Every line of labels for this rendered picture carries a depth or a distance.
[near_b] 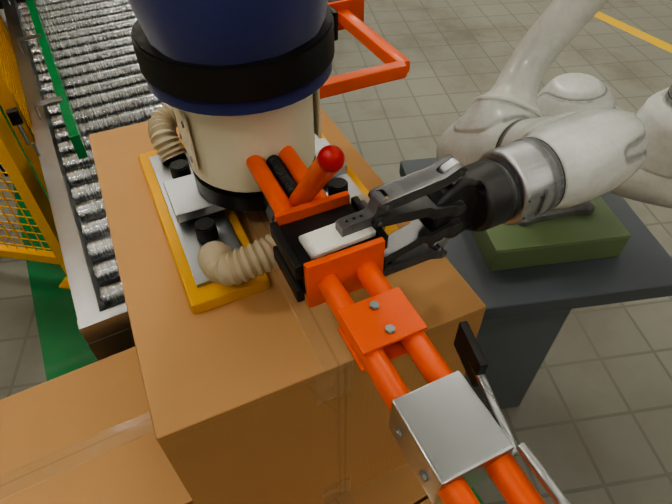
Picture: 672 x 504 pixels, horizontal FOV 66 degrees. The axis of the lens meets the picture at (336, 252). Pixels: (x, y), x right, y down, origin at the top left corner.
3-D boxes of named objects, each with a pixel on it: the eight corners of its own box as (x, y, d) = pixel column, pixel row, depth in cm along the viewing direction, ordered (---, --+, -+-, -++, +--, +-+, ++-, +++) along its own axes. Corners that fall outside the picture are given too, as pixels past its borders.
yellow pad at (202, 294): (140, 163, 84) (131, 137, 81) (201, 147, 87) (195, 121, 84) (193, 317, 63) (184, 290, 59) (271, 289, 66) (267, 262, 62)
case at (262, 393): (149, 284, 119) (87, 133, 90) (311, 232, 130) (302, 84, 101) (222, 552, 81) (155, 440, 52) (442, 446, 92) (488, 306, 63)
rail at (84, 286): (14, 25, 273) (-3, -13, 260) (25, 23, 275) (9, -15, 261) (103, 368, 134) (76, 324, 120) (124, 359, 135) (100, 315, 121)
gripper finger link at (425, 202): (463, 215, 55) (468, 204, 55) (376, 234, 50) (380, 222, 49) (442, 194, 58) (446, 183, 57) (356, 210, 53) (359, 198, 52)
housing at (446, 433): (383, 427, 42) (386, 400, 39) (453, 394, 44) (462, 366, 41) (429, 510, 38) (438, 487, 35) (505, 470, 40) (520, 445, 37)
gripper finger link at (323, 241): (376, 236, 51) (376, 230, 51) (312, 261, 49) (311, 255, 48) (360, 217, 53) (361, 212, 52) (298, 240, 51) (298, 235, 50)
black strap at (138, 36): (124, 35, 65) (114, 2, 63) (296, 3, 72) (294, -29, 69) (163, 125, 51) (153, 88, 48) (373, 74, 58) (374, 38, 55)
